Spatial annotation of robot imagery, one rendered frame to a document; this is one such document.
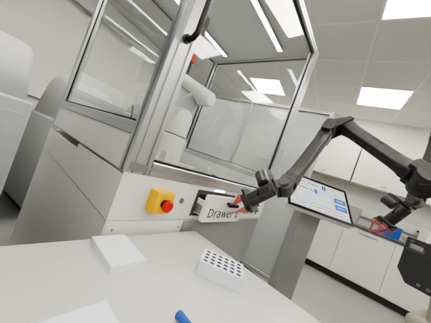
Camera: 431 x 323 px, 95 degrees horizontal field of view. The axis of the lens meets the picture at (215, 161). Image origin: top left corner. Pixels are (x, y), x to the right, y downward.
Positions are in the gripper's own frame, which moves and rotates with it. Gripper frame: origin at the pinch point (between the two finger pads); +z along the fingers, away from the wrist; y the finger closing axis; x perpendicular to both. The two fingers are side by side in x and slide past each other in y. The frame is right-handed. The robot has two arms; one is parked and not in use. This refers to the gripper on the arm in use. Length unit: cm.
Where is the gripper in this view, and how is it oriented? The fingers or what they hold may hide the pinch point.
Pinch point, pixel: (234, 208)
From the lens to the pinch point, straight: 91.2
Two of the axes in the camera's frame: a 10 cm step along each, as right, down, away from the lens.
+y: -3.1, -8.4, 4.5
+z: -7.5, 5.1, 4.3
